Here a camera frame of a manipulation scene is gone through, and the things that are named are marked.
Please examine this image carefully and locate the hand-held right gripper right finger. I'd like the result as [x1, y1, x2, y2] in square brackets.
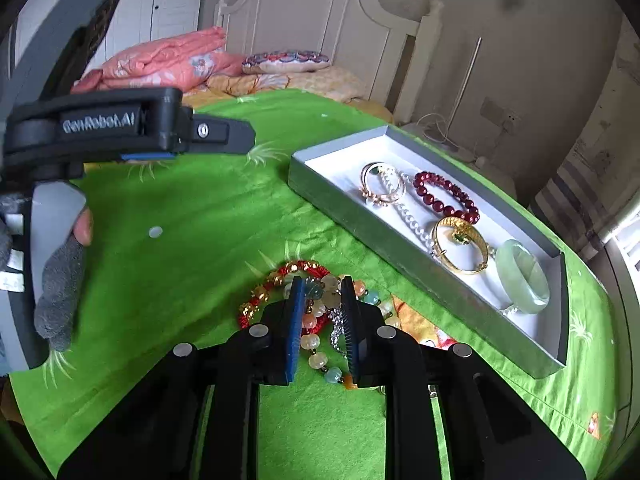
[340, 275, 586, 480]

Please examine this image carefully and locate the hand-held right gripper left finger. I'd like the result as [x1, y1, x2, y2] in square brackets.
[57, 276, 307, 480]

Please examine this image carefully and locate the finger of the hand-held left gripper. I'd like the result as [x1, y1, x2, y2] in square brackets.
[10, 0, 132, 111]
[180, 115, 257, 157]

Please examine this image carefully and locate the rhinestone flower brooch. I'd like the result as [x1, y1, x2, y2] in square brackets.
[327, 305, 351, 356]

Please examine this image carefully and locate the multicoloured bead necklace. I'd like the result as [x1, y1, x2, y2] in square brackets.
[257, 270, 401, 391]

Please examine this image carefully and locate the grey cardboard box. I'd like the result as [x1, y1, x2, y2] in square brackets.
[288, 125, 571, 380]

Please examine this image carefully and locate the gold bangle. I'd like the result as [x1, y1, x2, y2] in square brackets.
[431, 216, 493, 276]

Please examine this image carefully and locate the white pearl necklace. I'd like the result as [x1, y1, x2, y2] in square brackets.
[370, 167, 518, 317]

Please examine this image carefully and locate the pale green jade bangle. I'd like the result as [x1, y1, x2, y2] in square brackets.
[495, 239, 551, 315]

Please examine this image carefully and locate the person's left hand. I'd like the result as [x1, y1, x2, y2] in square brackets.
[34, 207, 95, 352]

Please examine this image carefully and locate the pink floral quilt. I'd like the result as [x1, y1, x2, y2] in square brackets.
[71, 26, 246, 93]

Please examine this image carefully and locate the embroidered pillow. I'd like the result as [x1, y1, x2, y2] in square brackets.
[242, 50, 331, 75]

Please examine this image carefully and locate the white wardrobe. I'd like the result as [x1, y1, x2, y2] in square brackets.
[10, 0, 208, 78]

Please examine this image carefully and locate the yellow floral bed sheet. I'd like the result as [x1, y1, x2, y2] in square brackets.
[182, 67, 396, 123]

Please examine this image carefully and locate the cream wooden headboard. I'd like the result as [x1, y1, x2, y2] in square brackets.
[214, 0, 443, 123]

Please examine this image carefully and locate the thin white pole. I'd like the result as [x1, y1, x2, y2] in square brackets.
[446, 37, 483, 136]

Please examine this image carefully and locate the printed striped curtain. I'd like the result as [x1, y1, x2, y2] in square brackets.
[530, 25, 640, 261]

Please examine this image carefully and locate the red cord gold bead bracelet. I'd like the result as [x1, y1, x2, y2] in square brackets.
[237, 259, 331, 333]

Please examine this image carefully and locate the white cable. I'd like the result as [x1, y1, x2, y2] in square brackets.
[414, 111, 453, 142]

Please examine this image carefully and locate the wall socket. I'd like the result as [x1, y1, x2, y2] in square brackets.
[481, 99, 521, 133]

